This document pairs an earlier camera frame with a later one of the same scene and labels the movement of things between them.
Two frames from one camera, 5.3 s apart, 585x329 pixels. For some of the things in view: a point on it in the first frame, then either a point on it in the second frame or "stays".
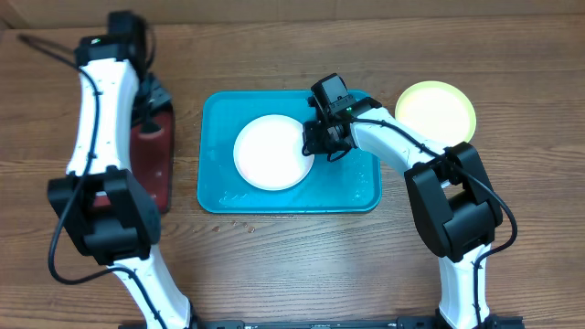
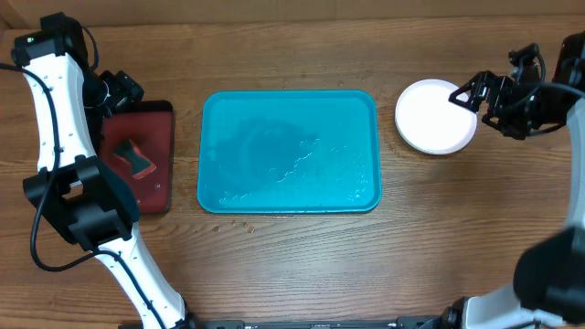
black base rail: x=495 y=323 stays
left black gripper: x=164 y=96 → x=125 y=90
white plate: x=268 y=153 → x=428 y=122
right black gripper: x=312 y=146 → x=494 y=116
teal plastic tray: x=349 y=184 stays
